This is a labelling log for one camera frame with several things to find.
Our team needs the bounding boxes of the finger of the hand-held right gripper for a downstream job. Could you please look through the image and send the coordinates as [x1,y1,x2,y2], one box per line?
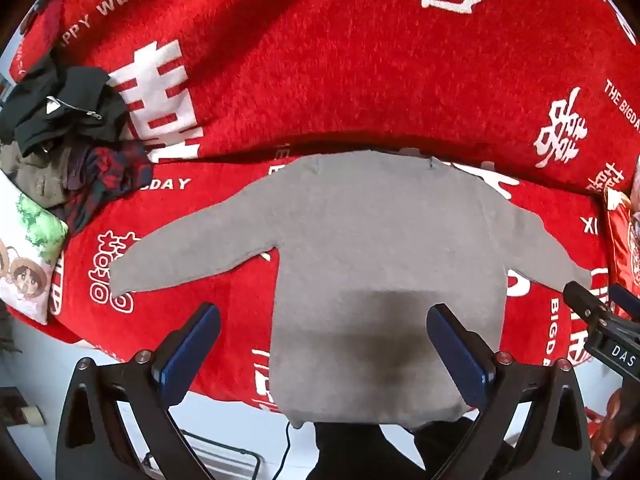
[607,284,640,322]
[563,281,610,327]

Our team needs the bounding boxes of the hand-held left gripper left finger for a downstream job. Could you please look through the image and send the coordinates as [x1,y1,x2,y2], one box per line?
[55,302,222,480]

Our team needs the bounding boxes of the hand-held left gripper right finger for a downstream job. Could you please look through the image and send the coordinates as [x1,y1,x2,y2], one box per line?
[426,304,593,480]

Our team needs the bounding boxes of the grey knit sweater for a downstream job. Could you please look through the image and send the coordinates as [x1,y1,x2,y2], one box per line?
[109,151,593,430]

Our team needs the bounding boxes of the red patterned bag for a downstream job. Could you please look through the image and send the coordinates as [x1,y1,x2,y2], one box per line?
[602,187,640,306]

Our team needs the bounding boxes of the red beaded decoration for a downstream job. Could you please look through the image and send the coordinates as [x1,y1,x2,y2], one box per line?
[589,395,626,480]

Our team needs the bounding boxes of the white plastic box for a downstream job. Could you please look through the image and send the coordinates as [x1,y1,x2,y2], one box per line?
[142,430,262,480]

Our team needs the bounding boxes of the person's black pants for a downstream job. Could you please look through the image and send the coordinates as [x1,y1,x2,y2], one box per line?
[307,415,481,480]

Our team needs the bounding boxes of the cartoon print pillow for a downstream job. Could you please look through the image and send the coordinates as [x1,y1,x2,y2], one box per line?
[0,172,69,326]

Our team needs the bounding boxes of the dark plaid garment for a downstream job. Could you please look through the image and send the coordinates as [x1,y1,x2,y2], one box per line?
[62,140,153,237]

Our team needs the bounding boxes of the olive garment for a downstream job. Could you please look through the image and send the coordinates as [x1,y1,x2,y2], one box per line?
[0,142,76,211]

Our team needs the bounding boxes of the black garment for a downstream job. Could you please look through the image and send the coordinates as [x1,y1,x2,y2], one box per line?
[0,55,128,157]

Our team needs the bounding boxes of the red printed blanket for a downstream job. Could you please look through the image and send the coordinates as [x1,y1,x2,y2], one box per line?
[7,0,640,413]

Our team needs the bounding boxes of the black cable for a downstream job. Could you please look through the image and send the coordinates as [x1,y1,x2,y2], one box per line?
[279,420,301,480]

